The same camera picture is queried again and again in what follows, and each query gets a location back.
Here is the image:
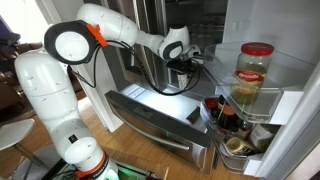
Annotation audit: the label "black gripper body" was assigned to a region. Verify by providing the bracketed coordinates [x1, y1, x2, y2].
[167, 60, 196, 75]

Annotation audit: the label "patterned paper cup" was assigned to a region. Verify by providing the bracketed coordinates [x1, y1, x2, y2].
[177, 74, 189, 90]

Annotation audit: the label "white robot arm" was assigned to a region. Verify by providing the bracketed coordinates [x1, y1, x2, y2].
[14, 3, 200, 180]

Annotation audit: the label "stainless steel refrigerator drawer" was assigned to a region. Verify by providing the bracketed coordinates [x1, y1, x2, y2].
[105, 85, 215, 174]

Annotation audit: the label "stainless refrigerator left door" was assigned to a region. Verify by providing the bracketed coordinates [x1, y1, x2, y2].
[83, 0, 168, 94]

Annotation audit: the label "white refrigerator right door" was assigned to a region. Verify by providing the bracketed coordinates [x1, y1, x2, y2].
[201, 0, 320, 180]

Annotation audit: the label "clear water bottles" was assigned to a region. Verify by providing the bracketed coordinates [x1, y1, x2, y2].
[189, 24, 214, 51]

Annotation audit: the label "red cap bottle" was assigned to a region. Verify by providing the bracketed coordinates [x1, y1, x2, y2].
[204, 98, 218, 117]

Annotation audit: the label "small dark box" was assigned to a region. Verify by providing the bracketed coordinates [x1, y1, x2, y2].
[187, 107, 200, 124]

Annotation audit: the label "red lid glass jar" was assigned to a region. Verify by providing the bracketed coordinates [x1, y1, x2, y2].
[231, 42, 274, 104]

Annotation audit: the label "dark sauce bottle orange cap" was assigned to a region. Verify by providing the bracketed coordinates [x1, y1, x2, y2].
[218, 104, 238, 130]

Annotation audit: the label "yellow lid jar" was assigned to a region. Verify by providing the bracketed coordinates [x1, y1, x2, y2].
[226, 137, 256, 156]

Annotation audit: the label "white carton in door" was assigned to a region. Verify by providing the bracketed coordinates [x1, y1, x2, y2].
[249, 124, 280, 152]

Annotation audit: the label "white round stool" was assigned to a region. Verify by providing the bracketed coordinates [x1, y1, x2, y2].
[0, 119, 49, 170]

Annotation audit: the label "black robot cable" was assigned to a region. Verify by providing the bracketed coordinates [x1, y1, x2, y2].
[66, 40, 202, 97]

